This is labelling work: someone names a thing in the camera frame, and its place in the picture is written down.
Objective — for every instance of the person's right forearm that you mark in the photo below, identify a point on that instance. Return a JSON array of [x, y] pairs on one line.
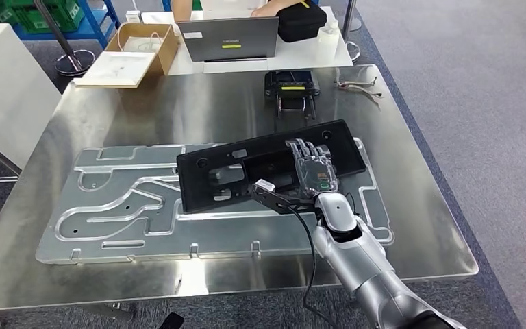
[[183, 10]]

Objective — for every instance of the black device with yellow label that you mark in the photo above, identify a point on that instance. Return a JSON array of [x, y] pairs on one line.
[[290, 81]]

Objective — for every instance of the black plastic licence plate bracket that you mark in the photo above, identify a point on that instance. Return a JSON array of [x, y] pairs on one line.
[[267, 150]]

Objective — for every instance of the grey laptop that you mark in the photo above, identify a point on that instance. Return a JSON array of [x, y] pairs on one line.
[[226, 38]]

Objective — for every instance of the blue metal shelf rack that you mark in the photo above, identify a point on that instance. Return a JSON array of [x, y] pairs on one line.
[[99, 22]]

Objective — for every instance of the black stanchion with chrome base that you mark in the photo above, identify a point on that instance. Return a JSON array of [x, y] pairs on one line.
[[74, 61], [353, 52]]

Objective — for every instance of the open cardboard box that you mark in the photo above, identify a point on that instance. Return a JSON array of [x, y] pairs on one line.
[[127, 68]]

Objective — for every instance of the black zip pouch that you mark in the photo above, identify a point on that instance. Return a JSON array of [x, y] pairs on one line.
[[299, 22]]

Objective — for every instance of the translucent white bottle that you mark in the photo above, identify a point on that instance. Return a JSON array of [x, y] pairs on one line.
[[327, 45]]

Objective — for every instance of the grey metal fixture plate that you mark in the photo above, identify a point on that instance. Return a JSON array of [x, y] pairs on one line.
[[131, 227]]

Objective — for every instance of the person's left hand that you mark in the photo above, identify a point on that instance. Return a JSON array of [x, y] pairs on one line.
[[262, 12]]

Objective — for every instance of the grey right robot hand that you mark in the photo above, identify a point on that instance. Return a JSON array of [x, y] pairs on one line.
[[315, 172]]

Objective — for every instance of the stainless steel workbench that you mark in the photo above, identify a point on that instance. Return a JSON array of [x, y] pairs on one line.
[[154, 109]]

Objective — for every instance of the white power adapter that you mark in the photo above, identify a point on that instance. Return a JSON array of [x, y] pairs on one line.
[[133, 17]]

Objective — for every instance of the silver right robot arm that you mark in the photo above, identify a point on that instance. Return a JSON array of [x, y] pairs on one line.
[[358, 263]]

